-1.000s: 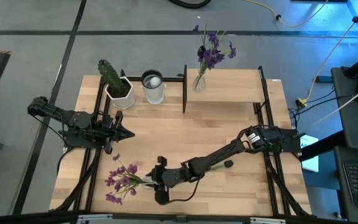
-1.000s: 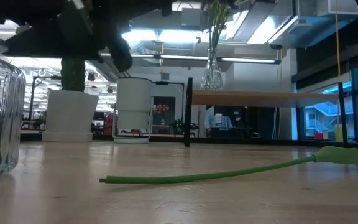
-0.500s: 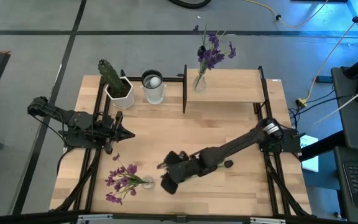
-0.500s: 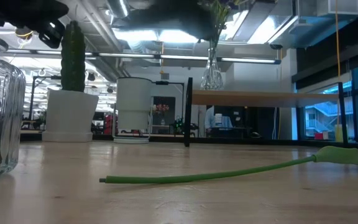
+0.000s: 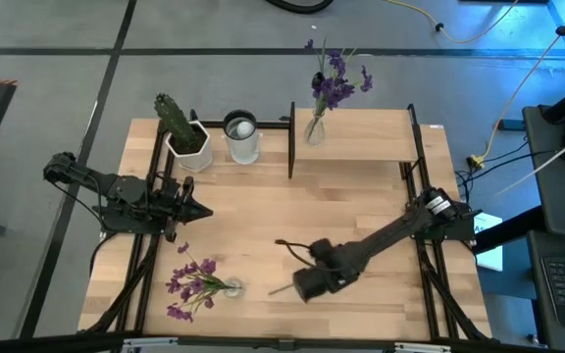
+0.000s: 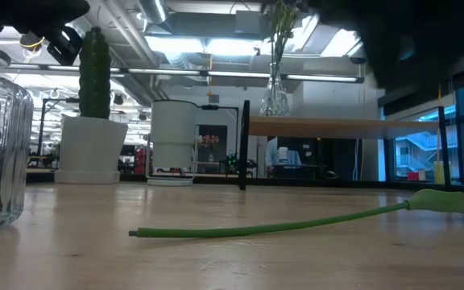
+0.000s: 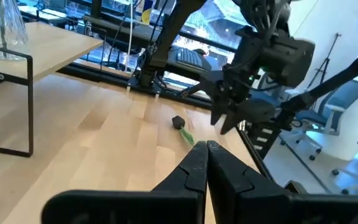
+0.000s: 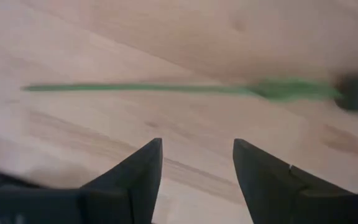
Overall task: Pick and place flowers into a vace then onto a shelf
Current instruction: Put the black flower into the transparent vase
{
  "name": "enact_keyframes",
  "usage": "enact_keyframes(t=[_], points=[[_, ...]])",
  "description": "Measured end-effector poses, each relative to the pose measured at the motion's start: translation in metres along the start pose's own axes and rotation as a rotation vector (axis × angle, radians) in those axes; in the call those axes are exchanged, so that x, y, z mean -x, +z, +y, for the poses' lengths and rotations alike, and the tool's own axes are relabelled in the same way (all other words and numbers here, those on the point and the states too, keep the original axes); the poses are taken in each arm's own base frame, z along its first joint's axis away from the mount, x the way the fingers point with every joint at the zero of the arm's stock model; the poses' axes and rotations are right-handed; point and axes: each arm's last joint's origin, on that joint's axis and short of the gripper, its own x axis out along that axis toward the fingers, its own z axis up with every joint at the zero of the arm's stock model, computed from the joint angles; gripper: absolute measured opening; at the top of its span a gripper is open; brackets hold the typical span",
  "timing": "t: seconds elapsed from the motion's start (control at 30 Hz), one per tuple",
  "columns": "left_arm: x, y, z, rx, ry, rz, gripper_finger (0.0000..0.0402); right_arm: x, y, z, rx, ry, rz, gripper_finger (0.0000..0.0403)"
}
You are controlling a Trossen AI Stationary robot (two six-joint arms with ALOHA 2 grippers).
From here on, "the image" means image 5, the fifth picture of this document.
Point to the black aluminium rig frame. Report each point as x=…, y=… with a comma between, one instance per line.
x=147, y=284

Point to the thin white rod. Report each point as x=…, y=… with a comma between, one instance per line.
x=547, y=166

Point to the black front frame rail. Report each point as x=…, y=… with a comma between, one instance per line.
x=66, y=343

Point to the cylindrical glass vase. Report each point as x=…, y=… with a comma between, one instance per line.
x=234, y=290

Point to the black desk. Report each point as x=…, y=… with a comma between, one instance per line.
x=537, y=294
x=562, y=206

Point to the white hexagonal plant pot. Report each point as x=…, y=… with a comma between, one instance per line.
x=199, y=159

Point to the silver metal bracket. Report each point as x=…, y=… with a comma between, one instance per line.
x=150, y=344
x=422, y=348

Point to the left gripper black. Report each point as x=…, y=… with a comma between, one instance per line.
x=179, y=201

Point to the wooden shelf with black legs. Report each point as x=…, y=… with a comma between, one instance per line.
x=371, y=137

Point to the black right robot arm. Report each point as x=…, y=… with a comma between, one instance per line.
x=390, y=235

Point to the clear glass jar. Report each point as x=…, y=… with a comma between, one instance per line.
x=241, y=147

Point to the purple artificial flower bunch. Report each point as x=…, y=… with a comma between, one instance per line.
x=196, y=284
x=334, y=90

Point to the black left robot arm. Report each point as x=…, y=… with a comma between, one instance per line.
x=125, y=193

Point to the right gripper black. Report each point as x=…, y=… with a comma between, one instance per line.
x=326, y=274

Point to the conical glass bud vase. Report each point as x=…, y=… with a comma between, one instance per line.
x=315, y=135

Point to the black round floor clip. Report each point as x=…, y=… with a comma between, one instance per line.
x=563, y=30
x=439, y=27

